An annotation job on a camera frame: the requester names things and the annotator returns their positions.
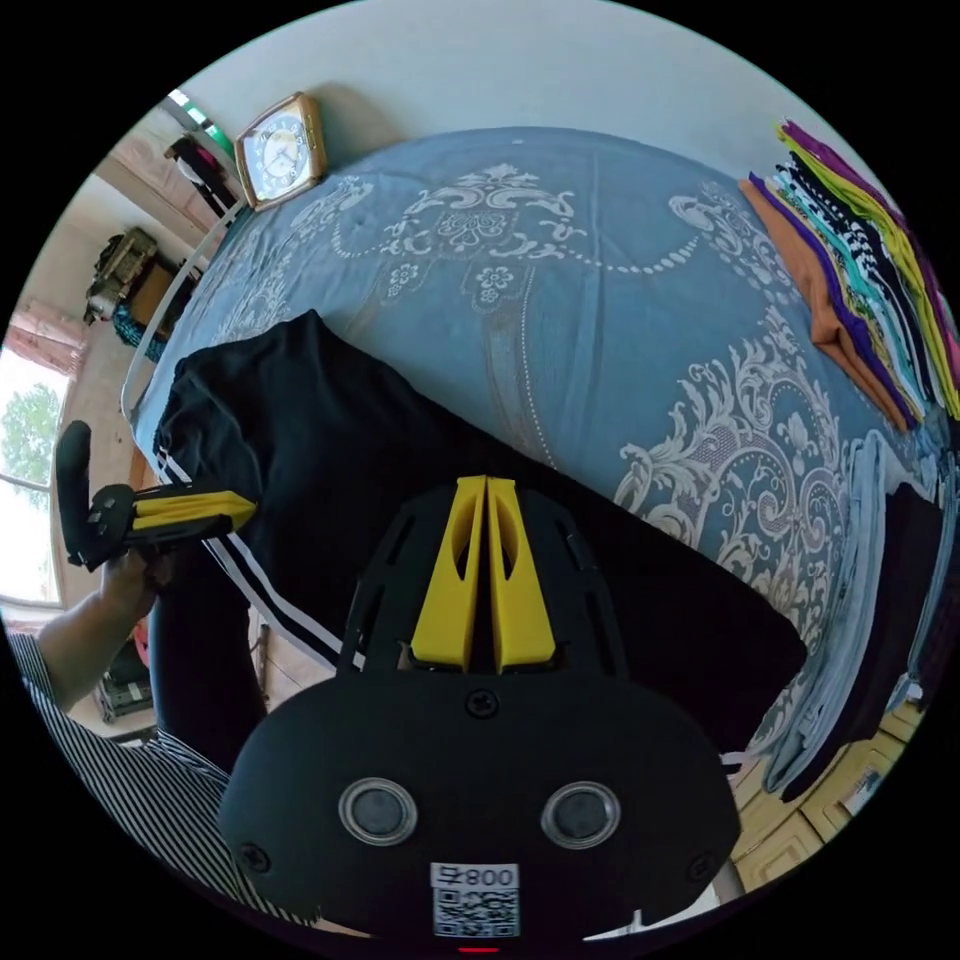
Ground person's left forearm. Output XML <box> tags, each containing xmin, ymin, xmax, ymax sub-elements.
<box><xmin>35</xmin><ymin>588</ymin><xmax>155</xmax><ymax>714</ymax></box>

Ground window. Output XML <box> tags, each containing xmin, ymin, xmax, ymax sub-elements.
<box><xmin>0</xmin><ymin>348</ymin><xmax>74</xmax><ymax>610</ymax></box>

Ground grey and black pile of clothes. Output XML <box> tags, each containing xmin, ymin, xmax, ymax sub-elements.
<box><xmin>763</xmin><ymin>431</ymin><xmax>950</xmax><ymax>804</ymax></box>

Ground black pants with white stripes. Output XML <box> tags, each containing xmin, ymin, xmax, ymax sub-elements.
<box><xmin>148</xmin><ymin>308</ymin><xmax>809</xmax><ymax>775</ymax></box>

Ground cluttered shelf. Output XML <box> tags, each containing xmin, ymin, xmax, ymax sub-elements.
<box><xmin>80</xmin><ymin>226</ymin><xmax>190</xmax><ymax>363</ymax></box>

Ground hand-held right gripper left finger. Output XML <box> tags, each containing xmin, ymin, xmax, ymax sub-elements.
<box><xmin>410</xmin><ymin>475</ymin><xmax>488</xmax><ymax>670</ymax></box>

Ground clock with golden frame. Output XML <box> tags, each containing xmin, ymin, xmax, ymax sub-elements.
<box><xmin>233</xmin><ymin>90</ymin><xmax>326</xmax><ymax>214</ymax></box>

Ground bed with blue printed sheet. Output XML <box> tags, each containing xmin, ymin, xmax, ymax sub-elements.
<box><xmin>121</xmin><ymin>125</ymin><xmax>948</xmax><ymax>760</ymax></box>

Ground colourful pile of clothes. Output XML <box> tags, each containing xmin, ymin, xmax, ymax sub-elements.
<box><xmin>737</xmin><ymin>118</ymin><xmax>960</xmax><ymax>434</ymax></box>

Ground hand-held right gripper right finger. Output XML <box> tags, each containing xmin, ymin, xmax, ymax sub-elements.
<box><xmin>487</xmin><ymin>475</ymin><xmax>559</xmax><ymax>673</ymax></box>

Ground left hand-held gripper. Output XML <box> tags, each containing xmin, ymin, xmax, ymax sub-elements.
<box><xmin>67</xmin><ymin>482</ymin><xmax>258</xmax><ymax>574</ymax></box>

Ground person's left hand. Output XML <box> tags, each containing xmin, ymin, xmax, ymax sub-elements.
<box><xmin>98</xmin><ymin>549</ymin><xmax>165</xmax><ymax>606</ymax></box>

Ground person's body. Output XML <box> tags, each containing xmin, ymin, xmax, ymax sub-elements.
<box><xmin>5</xmin><ymin>628</ymin><xmax>331</xmax><ymax>935</ymax></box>

